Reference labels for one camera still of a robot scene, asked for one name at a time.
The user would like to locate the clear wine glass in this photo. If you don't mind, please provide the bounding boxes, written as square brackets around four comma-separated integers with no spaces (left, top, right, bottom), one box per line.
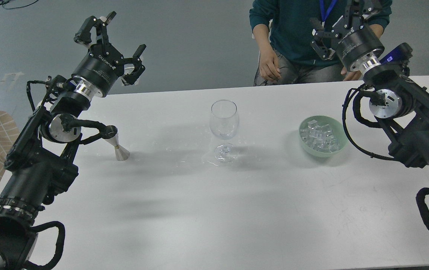
[209,99,239,162]

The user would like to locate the green bowl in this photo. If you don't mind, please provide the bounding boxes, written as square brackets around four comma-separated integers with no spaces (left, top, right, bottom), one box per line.
[298,115,348,158]

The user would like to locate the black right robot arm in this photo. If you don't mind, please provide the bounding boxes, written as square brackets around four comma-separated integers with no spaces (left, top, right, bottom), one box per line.
[310,0,429,230]

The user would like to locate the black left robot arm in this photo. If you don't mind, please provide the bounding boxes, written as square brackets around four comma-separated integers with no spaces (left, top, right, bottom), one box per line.
[0,11,146,270]

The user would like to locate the pile of clear ice cubes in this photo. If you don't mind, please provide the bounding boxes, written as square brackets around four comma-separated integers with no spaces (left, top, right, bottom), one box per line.
[299,118,342,154]

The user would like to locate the steel double jigger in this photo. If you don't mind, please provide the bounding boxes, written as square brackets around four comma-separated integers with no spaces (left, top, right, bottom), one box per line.
[102,125,130,161]

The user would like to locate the person's right hand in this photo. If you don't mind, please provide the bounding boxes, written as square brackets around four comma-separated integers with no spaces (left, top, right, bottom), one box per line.
[259,48,281,82]

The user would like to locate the person in green sweater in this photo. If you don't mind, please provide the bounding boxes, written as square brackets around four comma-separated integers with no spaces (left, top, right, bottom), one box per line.
[249,0,393,87]

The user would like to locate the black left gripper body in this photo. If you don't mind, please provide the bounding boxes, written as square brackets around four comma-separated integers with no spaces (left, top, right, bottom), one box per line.
[72,44,124,98]

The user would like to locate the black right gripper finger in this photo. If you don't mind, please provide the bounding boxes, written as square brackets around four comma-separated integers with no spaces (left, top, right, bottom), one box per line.
[342,0,382,26]
[309,18,338,60]

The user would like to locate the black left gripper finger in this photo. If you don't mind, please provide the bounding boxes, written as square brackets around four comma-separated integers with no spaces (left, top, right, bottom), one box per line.
[74,11,117,48]
[121,44,147,86]

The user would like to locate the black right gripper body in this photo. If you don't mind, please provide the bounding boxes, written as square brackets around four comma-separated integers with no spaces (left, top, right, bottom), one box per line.
[331,24,384,72]

